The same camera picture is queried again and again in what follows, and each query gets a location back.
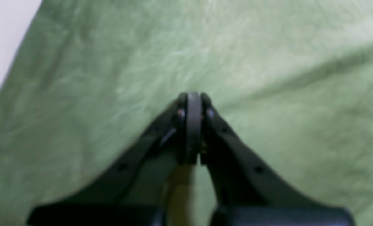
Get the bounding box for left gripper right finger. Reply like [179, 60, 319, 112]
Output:
[200, 93, 356, 226]

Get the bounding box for green t-shirt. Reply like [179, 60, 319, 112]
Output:
[0, 0, 373, 226]

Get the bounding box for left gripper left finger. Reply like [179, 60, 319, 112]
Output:
[27, 92, 195, 226]

